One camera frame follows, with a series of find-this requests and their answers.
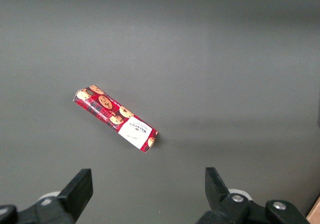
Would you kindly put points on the red tartan cookie box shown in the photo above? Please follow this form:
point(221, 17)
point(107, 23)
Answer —
point(105, 104)

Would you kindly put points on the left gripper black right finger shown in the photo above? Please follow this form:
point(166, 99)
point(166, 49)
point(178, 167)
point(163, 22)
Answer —
point(222, 199)

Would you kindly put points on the light wooden two-drawer cabinet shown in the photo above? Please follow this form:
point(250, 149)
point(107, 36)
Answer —
point(315, 214)

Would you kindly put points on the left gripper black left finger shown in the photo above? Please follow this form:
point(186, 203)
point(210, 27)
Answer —
point(72, 199)

